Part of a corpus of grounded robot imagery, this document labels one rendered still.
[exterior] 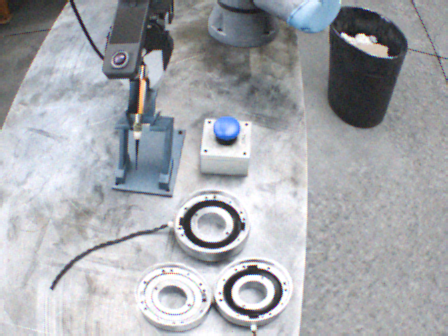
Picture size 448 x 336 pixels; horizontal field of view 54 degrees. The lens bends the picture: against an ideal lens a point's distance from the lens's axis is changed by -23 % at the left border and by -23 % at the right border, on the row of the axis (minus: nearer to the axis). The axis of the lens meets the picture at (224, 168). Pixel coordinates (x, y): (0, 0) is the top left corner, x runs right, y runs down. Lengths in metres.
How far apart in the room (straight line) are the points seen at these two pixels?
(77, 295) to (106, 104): 0.39
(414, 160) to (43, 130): 1.49
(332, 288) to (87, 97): 1.01
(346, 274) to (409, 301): 0.29
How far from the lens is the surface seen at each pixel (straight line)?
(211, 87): 0.98
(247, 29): 1.05
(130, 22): 0.64
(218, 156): 0.82
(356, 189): 1.87
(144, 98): 0.74
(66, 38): 1.19
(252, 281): 0.73
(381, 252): 1.76
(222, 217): 0.78
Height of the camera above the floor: 1.49
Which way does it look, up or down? 53 degrees down
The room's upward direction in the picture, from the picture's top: 1 degrees clockwise
